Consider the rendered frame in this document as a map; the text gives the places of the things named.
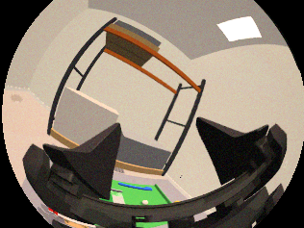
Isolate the green flat mat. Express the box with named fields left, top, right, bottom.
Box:
left=112, top=180, right=167, bottom=228

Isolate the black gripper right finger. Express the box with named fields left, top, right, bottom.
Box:
left=195, top=117, right=269, bottom=185

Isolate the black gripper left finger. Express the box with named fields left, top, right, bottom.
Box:
left=43, top=122, right=121, bottom=200

